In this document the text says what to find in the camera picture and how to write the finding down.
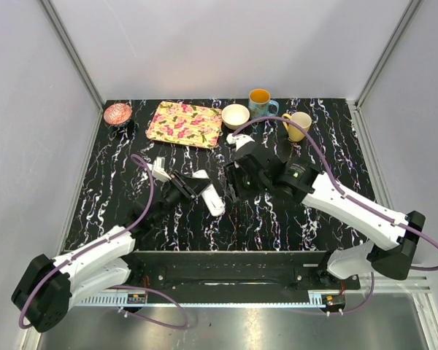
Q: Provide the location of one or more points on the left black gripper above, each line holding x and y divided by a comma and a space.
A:
198, 185

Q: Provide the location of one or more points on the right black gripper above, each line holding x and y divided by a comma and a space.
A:
233, 171

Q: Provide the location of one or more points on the white remote control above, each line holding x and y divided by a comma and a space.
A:
213, 201

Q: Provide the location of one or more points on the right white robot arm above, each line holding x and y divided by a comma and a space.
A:
392, 236

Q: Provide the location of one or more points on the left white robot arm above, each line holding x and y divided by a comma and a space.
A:
50, 287

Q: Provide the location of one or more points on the cream ceramic bowl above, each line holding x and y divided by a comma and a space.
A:
234, 116

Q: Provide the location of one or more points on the floral rectangular tray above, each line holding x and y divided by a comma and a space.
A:
185, 124

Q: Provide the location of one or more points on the blue butterfly mug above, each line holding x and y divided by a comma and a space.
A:
260, 104

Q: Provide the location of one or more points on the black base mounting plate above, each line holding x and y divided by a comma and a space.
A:
234, 278

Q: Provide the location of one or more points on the red patterned small bowl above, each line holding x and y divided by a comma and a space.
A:
117, 114

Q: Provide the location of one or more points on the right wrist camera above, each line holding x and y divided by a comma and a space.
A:
244, 144

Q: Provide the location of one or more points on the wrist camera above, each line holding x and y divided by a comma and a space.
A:
158, 170
244, 144

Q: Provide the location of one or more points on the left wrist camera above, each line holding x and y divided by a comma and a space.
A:
158, 170

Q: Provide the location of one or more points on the left aluminium frame post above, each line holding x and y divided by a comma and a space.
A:
60, 30

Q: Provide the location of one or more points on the aluminium frame post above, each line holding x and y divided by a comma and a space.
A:
401, 27
60, 30

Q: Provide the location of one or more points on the right aluminium frame post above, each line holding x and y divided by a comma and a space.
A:
401, 27

